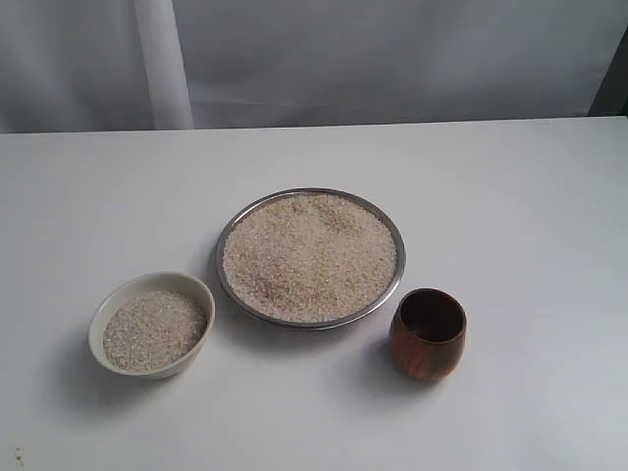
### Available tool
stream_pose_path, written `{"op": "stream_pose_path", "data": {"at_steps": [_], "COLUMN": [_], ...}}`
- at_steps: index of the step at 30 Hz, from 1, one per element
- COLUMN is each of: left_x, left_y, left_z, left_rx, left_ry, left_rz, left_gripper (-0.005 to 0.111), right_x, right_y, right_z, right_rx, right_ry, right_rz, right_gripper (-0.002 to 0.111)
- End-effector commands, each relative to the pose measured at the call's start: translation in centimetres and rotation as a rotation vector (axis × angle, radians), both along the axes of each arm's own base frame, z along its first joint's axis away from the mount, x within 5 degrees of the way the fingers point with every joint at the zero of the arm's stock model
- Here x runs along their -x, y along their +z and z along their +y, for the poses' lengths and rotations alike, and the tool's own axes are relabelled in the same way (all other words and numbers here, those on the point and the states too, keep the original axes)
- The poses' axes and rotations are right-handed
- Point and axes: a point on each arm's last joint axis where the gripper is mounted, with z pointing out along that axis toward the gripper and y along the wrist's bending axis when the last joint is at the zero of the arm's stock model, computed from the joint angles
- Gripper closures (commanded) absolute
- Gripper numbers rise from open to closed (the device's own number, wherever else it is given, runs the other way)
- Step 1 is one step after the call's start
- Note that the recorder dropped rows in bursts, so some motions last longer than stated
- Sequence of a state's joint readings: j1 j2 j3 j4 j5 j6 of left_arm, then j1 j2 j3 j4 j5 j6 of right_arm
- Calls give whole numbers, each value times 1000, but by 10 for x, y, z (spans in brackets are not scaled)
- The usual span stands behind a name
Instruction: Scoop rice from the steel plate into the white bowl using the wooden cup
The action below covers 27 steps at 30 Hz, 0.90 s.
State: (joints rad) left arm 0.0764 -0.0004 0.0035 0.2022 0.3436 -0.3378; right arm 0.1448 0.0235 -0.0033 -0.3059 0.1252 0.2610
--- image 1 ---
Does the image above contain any brown wooden cup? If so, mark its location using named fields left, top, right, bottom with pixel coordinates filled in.
left=389, top=288, right=467, bottom=381

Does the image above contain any white ceramic bowl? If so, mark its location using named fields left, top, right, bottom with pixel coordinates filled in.
left=87, top=272, right=215, bottom=380

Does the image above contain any rice in white bowl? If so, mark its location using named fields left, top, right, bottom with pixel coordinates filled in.
left=103, top=290, right=207, bottom=372

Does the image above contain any rice on steel plate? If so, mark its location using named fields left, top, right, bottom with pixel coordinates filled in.
left=223, top=191, right=398, bottom=324

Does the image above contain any white backdrop curtain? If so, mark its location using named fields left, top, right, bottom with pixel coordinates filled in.
left=1, top=1, right=627, bottom=133

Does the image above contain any round steel plate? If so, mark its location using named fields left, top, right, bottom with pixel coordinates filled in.
left=214, top=186, right=407, bottom=331

